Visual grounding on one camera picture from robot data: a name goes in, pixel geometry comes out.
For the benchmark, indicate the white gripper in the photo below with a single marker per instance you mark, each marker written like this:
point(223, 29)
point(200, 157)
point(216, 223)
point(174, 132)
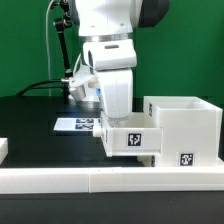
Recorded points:
point(116, 87)

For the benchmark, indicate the white drawer box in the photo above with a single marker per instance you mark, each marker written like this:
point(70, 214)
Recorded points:
point(147, 161)
point(133, 137)

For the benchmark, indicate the white front drawer box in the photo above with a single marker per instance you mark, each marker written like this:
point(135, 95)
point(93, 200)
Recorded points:
point(147, 161)

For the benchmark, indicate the white drawer cabinet frame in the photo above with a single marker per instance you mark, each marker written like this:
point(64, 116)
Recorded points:
point(190, 130)

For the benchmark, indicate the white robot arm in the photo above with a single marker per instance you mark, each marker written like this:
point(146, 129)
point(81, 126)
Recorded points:
point(106, 27)

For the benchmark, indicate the marker sheet on table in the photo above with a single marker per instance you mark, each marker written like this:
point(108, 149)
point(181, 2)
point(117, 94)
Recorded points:
point(76, 124)

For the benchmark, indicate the white left fence piece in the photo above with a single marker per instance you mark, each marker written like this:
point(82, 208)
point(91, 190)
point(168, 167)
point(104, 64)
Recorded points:
point(3, 149)

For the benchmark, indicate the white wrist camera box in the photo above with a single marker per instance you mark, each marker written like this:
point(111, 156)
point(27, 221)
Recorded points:
point(110, 55)

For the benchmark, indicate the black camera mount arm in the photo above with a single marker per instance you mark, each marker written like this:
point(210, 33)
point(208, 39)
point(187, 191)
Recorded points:
point(61, 24)

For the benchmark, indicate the white front fence rail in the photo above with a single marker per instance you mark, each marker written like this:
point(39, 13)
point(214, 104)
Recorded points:
point(92, 180)

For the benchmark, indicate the white fence rail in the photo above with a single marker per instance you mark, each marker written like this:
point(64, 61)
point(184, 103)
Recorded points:
point(220, 163)
point(92, 180)

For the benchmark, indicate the white right fence rail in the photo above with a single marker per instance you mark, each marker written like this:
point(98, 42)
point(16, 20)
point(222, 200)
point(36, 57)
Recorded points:
point(220, 163)

